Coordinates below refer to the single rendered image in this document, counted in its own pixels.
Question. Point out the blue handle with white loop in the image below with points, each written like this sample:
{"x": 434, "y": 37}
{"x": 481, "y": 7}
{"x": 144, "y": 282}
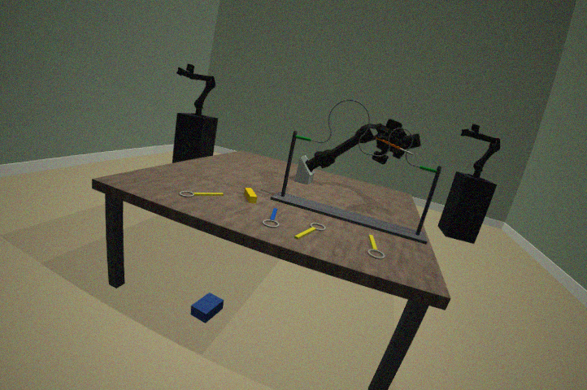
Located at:
{"x": 272, "y": 219}

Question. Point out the yellow block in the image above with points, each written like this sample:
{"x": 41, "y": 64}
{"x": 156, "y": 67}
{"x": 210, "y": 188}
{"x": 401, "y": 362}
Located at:
{"x": 250, "y": 195}

